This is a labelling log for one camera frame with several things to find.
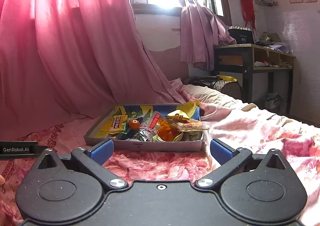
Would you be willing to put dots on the red hanging decoration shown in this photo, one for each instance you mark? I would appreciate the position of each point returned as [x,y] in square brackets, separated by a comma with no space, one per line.
[248,13]

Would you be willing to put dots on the purple window curtain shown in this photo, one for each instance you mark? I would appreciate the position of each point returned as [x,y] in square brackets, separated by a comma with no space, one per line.
[201,32]

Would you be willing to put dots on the person's left hand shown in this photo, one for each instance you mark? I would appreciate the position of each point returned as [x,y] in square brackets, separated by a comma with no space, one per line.
[2,180]

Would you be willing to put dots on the small orange tomato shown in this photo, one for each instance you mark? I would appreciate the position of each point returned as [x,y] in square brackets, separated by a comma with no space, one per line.
[134,125]

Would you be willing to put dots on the black box on desk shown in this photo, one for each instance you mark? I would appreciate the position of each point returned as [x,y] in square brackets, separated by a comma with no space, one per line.
[242,35]

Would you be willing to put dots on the yellow green candy bar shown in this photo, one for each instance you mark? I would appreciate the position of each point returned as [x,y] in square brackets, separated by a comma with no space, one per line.
[116,124]

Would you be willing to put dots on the rice cracker snack pack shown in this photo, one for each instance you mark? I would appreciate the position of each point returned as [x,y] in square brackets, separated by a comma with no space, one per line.
[190,125]

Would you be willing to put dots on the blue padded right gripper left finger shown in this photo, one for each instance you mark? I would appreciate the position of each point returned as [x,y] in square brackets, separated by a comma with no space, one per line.
[90,161]

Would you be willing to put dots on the pink bed curtain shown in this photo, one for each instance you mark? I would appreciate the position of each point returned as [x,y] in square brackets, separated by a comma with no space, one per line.
[62,60]

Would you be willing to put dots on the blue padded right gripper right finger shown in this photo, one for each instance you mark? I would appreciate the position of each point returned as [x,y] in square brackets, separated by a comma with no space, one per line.
[232,161]

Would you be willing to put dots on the dark wooden desk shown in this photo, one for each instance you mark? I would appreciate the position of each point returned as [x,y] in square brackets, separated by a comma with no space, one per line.
[250,59]

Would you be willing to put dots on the orange clear snack bag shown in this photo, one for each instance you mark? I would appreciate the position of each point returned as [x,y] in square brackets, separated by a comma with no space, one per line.
[167,130]

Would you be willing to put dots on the beige pillow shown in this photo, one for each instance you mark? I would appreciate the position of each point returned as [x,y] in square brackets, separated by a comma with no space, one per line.
[207,95]

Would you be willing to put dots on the white green vegetable snack pouch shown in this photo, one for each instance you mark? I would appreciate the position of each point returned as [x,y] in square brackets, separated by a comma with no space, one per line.
[148,128]

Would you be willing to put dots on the colourful lined tray box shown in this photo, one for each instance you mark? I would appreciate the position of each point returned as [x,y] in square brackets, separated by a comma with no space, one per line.
[95,135]

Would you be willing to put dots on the small wall shelf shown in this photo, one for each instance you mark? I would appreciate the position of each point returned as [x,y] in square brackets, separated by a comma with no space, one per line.
[267,3]

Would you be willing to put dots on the gold foil snack pouch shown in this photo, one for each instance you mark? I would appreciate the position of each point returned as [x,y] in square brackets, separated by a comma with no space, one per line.
[183,115]

